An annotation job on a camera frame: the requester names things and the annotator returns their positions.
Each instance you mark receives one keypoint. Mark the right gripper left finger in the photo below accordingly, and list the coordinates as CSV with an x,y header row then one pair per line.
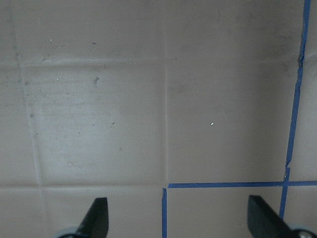
x,y
96,222

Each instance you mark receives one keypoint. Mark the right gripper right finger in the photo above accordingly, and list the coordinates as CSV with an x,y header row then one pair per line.
x,y
263,222

